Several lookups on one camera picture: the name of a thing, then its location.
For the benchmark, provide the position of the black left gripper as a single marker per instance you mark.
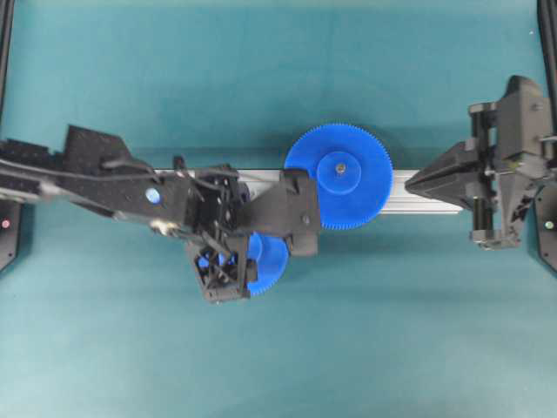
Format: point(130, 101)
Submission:
point(285, 202)

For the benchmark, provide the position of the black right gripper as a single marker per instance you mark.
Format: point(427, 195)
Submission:
point(435, 186)

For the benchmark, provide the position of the small blue gear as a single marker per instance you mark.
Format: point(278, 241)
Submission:
point(271, 255)

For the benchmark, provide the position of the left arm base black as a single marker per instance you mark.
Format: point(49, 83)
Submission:
point(11, 216)

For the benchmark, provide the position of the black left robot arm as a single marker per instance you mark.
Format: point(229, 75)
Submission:
point(97, 172)

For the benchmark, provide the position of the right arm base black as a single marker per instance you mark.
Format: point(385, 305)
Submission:
point(545, 217)

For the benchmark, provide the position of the large blue gear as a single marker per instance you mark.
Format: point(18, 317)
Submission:
point(352, 169)

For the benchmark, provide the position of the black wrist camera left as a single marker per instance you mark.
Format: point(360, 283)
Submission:
point(303, 244)

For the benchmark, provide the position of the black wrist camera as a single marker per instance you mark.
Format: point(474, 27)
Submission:
point(303, 244)
point(521, 122)

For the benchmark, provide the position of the aluminium extrusion rail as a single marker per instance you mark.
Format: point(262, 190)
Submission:
point(400, 201)

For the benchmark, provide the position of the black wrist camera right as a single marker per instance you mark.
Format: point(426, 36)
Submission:
point(521, 122)

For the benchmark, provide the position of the black right frame post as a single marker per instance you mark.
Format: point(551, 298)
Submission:
point(546, 13)

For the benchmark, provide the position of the black frame post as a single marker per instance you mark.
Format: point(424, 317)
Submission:
point(7, 17)
point(546, 13)

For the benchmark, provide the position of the black left frame post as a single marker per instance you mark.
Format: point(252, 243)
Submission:
point(7, 17)

